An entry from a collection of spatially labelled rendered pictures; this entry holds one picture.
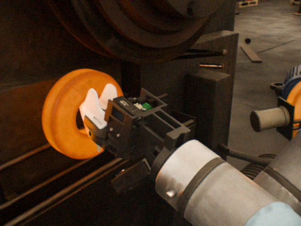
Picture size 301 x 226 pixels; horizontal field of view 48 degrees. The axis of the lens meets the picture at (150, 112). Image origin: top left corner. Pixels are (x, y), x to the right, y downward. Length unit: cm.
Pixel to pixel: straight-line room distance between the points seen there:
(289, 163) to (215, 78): 41
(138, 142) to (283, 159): 21
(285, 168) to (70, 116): 34
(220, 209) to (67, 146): 28
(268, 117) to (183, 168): 58
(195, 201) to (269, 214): 8
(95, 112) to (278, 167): 29
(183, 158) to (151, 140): 6
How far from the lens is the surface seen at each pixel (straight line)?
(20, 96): 63
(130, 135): 47
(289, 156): 54
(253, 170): 101
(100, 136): 51
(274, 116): 99
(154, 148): 47
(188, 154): 43
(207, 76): 90
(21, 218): 60
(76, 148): 59
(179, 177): 42
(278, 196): 52
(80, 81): 56
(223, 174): 42
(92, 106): 54
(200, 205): 42
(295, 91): 101
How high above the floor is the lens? 106
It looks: 23 degrees down
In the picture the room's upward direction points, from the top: straight up
